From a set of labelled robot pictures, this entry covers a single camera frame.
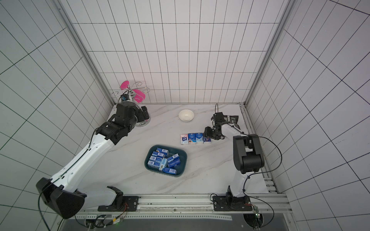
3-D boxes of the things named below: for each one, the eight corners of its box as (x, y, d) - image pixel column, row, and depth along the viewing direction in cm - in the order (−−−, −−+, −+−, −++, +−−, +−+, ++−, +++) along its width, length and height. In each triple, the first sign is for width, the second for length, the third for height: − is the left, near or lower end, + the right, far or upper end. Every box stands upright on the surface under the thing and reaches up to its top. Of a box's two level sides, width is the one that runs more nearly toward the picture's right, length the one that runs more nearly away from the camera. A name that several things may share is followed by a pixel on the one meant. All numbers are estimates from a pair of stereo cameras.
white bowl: (178, 123, 108) (178, 119, 105) (179, 112, 115) (178, 108, 112) (194, 123, 108) (194, 119, 105) (193, 112, 115) (194, 109, 112)
